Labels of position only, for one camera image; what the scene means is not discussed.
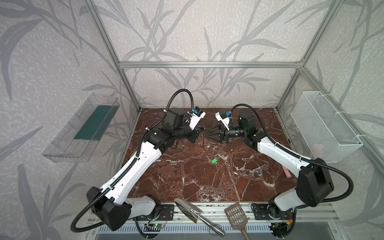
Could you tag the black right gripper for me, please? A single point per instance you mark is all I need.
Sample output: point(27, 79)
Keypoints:
point(225, 134)

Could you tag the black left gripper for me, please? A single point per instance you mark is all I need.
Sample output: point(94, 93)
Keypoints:
point(194, 134)

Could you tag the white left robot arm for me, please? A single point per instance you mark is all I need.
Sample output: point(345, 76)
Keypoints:
point(110, 203)

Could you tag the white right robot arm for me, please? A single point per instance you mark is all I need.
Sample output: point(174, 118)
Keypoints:
point(314, 182)

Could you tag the steel garden trowel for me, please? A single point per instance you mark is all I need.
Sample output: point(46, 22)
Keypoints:
point(194, 214)

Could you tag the purple hand rake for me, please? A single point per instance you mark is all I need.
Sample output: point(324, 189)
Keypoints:
point(287, 172)

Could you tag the brown slotted scoop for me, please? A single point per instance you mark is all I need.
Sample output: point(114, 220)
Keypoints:
point(237, 219)

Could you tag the pink object in basket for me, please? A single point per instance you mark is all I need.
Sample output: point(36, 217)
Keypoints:
point(318, 150)

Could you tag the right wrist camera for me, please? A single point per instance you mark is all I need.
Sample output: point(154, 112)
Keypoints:
point(224, 117)

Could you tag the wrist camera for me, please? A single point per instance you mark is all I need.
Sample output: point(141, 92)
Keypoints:
point(224, 117)
point(196, 116)

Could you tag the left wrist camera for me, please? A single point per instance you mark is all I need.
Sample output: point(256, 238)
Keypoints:
point(196, 116)

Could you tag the aluminium frame crossbar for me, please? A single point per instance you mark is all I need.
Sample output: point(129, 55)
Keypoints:
point(288, 65)

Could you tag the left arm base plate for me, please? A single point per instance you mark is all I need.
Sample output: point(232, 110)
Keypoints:
point(166, 212)

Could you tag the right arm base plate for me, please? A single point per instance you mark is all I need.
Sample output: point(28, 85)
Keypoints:
point(270, 212)

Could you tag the white wire mesh basket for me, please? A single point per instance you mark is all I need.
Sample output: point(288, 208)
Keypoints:
point(320, 122)

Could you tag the clear plastic wall bin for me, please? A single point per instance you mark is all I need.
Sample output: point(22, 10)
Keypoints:
point(79, 138)

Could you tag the aluminium frame post left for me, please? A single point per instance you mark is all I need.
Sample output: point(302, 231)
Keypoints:
point(99, 25)

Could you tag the aluminium frame post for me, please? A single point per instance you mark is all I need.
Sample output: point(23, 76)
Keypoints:
point(99, 25)
point(326, 22)

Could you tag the aluminium frame post right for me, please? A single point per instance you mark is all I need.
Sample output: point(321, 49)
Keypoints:
point(326, 22)

